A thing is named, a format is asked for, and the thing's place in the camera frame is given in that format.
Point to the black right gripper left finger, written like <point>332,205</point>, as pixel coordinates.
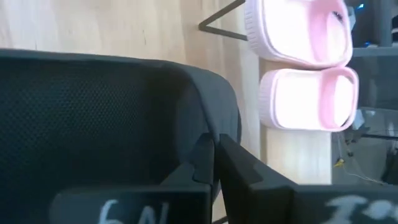
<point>140,205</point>

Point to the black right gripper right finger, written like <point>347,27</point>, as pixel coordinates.
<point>295,205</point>

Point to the black slide sandal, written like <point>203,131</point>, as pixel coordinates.
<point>93,109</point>

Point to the yellow plug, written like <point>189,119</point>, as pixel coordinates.
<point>339,162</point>

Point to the wooden shelf black metal frame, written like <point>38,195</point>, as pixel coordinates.
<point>295,155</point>

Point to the pink slide sandal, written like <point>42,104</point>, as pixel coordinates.
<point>289,31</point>
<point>298,99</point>

